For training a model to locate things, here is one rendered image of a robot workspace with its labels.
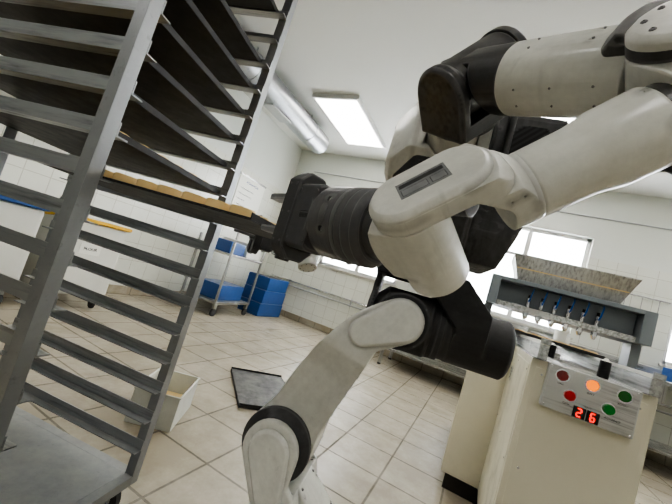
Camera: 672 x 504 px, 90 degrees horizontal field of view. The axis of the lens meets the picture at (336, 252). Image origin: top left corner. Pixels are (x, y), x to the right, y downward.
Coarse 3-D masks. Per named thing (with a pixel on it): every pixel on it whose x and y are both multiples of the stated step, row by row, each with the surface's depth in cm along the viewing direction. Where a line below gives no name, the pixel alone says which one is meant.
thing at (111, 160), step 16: (0, 112) 81; (16, 128) 99; (32, 128) 90; (48, 128) 83; (64, 128) 77; (64, 144) 101; (80, 144) 92; (128, 144) 73; (112, 160) 104; (128, 160) 94; (144, 160) 86; (160, 160) 82; (160, 176) 106; (176, 176) 96; (192, 176) 94
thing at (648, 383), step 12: (564, 348) 207; (576, 360) 177; (588, 360) 158; (612, 372) 128; (624, 372) 118; (636, 372) 109; (636, 384) 107; (648, 384) 100; (660, 384) 98; (660, 396) 98
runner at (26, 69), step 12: (0, 60) 77; (12, 60) 76; (24, 60) 75; (0, 72) 80; (12, 72) 77; (24, 72) 75; (36, 72) 74; (48, 72) 73; (60, 72) 72; (72, 72) 72; (84, 72) 71; (60, 84) 75; (72, 84) 72; (84, 84) 71; (96, 84) 70; (132, 96) 68
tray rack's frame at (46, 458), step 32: (0, 160) 102; (64, 192) 122; (32, 416) 114; (32, 448) 100; (64, 448) 104; (0, 480) 87; (32, 480) 89; (64, 480) 92; (96, 480) 96; (128, 480) 100
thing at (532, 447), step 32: (512, 384) 144; (512, 416) 121; (544, 416) 110; (640, 416) 101; (512, 448) 112; (544, 448) 108; (576, 448) 105; (608, 448) 102; (640, 448) 100; (480, 480) 167; (512, 480) 110; (544, 480) 107; (576, 480) 104; (608, 480) 101
